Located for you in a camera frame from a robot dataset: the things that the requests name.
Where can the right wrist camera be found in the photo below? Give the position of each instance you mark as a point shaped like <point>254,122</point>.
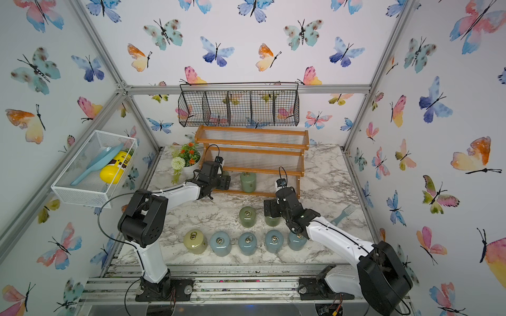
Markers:
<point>280,183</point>

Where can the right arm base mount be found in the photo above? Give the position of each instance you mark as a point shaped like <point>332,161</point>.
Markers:
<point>315,288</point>

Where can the yellow canister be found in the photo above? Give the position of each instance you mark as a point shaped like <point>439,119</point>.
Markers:
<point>195,241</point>

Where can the yellow bottle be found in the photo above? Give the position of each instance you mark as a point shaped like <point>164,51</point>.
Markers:
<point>113,171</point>

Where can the black wire wall basket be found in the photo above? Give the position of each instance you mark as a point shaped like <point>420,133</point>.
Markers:
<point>253,105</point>

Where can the white pot with flowers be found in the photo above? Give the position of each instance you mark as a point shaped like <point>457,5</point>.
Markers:
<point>185,162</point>

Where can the blue canister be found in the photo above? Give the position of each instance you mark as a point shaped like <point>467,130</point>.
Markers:
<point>296,241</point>
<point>274,241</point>
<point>220,243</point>
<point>247,243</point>

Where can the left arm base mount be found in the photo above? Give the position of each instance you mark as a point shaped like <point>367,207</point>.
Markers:
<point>168,289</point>

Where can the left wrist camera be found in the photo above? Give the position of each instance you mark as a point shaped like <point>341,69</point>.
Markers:
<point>219,160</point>

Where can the teal dustpan scoop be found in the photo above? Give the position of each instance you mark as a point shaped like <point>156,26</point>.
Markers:
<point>99,162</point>

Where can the white mesh wall basket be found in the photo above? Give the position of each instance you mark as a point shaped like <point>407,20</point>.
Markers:
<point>92,191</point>

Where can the teal small brush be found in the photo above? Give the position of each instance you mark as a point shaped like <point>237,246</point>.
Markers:
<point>350,209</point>

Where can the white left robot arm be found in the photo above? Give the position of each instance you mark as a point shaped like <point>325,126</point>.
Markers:
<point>143,221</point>

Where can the green canister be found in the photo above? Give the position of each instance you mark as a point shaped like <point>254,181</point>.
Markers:
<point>247,217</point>
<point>272,221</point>
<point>248,182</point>

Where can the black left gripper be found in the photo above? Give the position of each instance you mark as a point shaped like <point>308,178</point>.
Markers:
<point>225,182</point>

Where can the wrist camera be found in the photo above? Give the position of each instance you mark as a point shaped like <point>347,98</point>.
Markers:
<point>219,160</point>
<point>280,183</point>

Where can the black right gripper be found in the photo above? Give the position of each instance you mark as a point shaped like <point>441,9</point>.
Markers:
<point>273,204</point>

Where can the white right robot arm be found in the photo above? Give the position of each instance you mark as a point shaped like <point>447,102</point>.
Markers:
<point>380,277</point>

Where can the wooden three-tier shelf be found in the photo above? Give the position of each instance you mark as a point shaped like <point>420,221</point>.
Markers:
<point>260,151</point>

